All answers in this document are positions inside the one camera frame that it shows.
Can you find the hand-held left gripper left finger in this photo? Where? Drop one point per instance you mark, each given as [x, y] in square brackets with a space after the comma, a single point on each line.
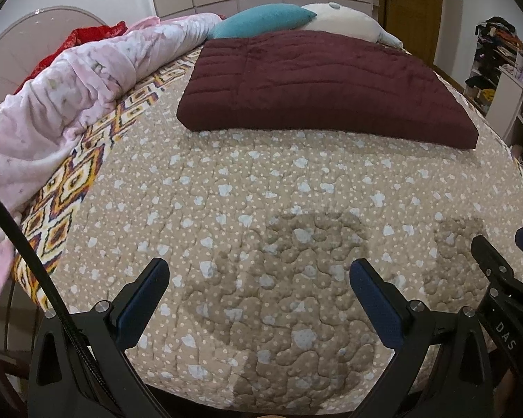
[144, 296]

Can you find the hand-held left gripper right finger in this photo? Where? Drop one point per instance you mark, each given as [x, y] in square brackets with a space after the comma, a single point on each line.
[375, 305]

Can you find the maroon puffer coat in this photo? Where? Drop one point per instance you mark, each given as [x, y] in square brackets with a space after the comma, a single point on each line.
[322, 87]

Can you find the beige quilted bedspread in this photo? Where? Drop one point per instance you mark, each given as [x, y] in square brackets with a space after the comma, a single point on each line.
[244, 209]

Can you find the white cabinet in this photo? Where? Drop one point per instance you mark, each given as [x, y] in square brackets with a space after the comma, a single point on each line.
[510, 104]

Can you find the cluttered shoe rack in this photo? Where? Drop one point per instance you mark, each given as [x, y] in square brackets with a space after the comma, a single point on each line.
[492, 56]

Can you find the pink fleece blanket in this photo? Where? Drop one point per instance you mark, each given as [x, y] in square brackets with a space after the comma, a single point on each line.
[69, 91]

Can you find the wooden door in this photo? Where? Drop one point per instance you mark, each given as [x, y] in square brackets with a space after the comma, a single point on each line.
[412, 8]

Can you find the red patterned cloth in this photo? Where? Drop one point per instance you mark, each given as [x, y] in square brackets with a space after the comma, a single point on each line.
[87, 35]

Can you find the white plush pillow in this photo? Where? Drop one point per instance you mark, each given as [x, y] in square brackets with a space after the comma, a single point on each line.
[353, 21]

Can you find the rounded pale headboard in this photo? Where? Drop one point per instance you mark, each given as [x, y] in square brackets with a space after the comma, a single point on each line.
[22, 39]

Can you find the teal pillow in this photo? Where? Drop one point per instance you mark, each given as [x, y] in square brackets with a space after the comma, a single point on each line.
[266, 19]

